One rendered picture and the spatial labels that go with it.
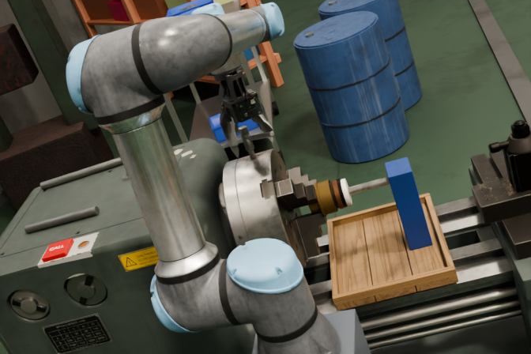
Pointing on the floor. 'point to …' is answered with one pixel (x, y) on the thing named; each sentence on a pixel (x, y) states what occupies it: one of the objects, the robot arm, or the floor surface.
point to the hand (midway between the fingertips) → (253, 145)
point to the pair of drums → (360, 73)
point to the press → (31, 29)
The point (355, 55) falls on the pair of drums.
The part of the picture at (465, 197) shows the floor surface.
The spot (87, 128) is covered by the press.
